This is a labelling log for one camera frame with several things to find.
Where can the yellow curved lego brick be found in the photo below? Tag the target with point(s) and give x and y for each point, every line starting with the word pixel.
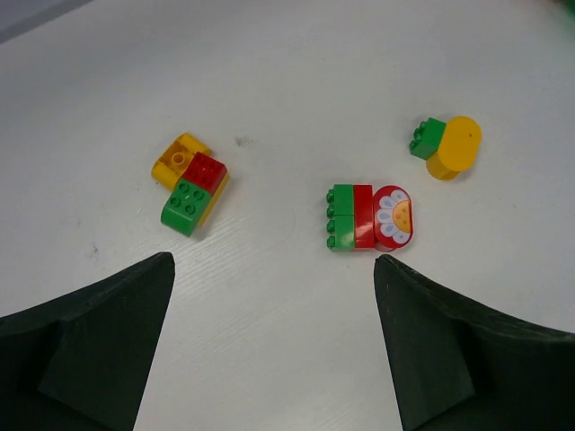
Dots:
pixel 174 161

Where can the green red flower lego stack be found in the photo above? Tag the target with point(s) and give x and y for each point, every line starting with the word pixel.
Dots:
pixel 360 217

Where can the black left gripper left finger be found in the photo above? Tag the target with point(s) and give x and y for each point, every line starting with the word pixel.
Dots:
pixel 81 361

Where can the green red yellow lego stack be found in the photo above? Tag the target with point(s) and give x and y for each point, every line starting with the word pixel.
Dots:
pixel 195 194

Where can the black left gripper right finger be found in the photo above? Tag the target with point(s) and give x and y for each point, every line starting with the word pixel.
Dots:
pixel 457 364

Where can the green yellow oval lego stack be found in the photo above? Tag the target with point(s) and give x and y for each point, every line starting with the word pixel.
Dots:
pixel 448 148

